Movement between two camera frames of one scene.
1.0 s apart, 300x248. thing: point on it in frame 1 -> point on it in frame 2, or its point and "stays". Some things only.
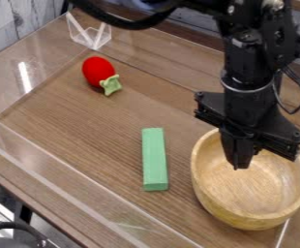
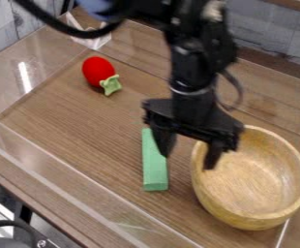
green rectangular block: x=154 y=166 stays
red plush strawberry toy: x=99 y=72 stays
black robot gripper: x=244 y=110 -> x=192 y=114
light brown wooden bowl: x=254 y=199 stays
